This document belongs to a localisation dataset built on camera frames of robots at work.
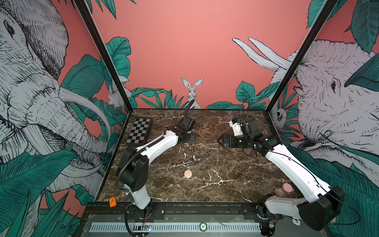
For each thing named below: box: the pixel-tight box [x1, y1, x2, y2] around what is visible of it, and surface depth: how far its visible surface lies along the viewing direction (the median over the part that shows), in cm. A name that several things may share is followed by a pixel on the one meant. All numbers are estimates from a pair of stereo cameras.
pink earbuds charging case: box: [183, 169, 193, 179], surface depth 87 cm
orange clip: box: [109, 196, 117, 208], surface depth 77 cm
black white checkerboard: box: [125, 117, 153, 147], surface depth 106 cm
